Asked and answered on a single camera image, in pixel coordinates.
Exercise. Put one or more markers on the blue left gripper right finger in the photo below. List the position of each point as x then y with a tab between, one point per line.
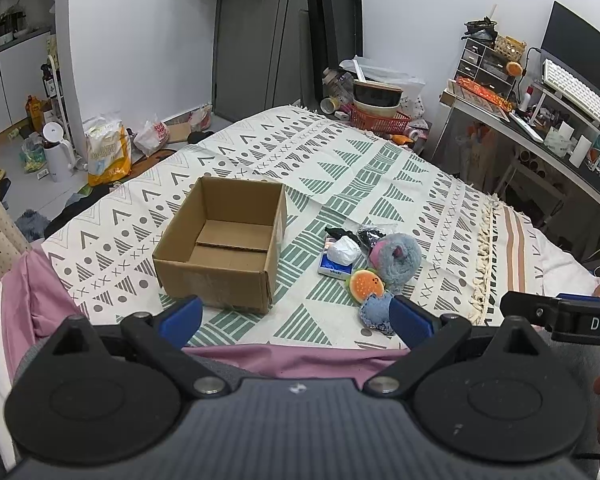
411	323

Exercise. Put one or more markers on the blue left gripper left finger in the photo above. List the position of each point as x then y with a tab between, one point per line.
180	322

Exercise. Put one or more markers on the blue denim heart cushion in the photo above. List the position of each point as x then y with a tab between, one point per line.
374	313

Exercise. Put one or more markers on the burger shaped plush toy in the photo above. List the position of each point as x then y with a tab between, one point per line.
364	283

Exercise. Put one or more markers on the grey fluffy plush toy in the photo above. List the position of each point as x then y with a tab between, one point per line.
396	258

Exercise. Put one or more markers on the blue tissue packet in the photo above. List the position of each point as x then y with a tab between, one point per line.
327	267

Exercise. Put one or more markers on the brown cardboard box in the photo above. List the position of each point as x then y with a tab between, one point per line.
223	244

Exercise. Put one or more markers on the patterned white green blanket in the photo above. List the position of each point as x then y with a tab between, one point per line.
333	175

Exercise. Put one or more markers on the white red plastic bag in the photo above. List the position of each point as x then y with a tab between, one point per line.
152	137

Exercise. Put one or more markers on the yellow white large bag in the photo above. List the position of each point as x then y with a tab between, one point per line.
108	150

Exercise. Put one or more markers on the white desk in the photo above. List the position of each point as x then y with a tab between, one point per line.
587	180

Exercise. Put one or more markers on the red plastic basket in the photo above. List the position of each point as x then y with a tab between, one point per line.
396	124

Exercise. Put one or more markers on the white kettle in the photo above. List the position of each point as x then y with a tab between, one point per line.
58	151

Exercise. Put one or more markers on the black and cream bowl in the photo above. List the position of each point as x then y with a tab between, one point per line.
376	98

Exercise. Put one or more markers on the tape roll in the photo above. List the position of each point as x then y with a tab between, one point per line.
330	105

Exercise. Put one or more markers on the orange patterned package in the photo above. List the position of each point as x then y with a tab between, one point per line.
485	93

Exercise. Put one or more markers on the white keyboard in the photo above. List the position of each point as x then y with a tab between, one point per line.
571	88

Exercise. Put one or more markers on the grey drawer organizer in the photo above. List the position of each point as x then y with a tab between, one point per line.
484	65

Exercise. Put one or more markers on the dark grey wardrobe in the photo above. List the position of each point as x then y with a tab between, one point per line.
260	55

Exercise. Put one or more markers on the black computer monitor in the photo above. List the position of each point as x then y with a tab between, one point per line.
575	43

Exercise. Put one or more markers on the black monitor on floor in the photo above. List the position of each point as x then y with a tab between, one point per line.
336	35

